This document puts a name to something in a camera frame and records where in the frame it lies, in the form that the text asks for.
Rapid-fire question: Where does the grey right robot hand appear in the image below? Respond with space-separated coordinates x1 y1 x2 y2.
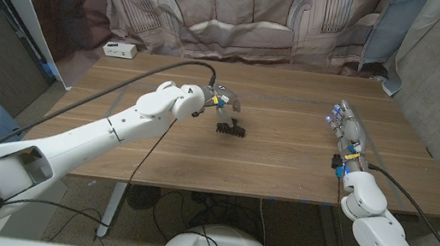
317 96 377 176

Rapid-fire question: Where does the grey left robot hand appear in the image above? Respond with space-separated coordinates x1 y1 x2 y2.
196 81 246 130

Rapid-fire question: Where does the black claw hair clip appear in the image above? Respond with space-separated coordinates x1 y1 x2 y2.
214 116 249 139

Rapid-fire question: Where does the printed sofa backdrop cloth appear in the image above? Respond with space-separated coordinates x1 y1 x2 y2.
73 0 440 105

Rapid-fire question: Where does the grey table leg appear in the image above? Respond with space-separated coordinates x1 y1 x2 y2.
313 204 348 246

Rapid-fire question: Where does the white power strip box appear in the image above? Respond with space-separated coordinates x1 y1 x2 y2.
101 39 138 61

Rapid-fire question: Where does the black round floor fan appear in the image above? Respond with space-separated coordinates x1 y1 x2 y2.
125 182 163 214

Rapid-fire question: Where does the white table leg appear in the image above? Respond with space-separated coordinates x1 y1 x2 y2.
95 179 129 241

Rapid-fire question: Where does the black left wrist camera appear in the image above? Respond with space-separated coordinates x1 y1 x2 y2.
190 105 207 120

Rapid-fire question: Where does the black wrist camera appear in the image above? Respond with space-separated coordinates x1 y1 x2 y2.
190 105 207 120
327 152 348 180

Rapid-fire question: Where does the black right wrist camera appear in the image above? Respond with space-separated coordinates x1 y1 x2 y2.
327 152 348 180

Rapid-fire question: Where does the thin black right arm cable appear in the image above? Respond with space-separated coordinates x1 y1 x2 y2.
327 178 376 246

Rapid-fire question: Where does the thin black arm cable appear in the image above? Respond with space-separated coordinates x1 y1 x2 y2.
0 96 179 237
327 178 376 246

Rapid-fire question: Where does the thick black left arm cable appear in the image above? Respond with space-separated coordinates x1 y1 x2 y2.
0 33 220 176

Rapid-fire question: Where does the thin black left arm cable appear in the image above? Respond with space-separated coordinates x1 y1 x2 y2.
0 96 179 237

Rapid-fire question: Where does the black floor cable bundle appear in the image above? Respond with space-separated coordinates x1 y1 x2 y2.
147 183 275 246

